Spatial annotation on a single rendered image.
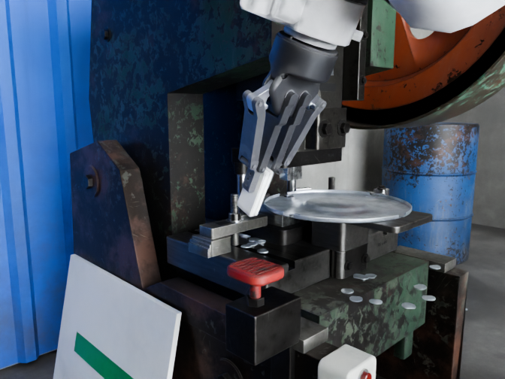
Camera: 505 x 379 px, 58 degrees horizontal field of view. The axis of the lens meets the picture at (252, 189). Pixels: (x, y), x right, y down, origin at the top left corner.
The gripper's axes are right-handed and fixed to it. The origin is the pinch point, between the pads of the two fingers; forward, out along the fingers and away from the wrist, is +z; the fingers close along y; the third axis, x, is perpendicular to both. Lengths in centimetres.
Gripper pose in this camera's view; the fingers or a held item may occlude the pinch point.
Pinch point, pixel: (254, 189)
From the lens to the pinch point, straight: 61.4
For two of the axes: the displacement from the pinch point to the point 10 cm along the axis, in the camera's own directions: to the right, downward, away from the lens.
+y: 7.2, -1.1, 6.8
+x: -6.2, -5.4, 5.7
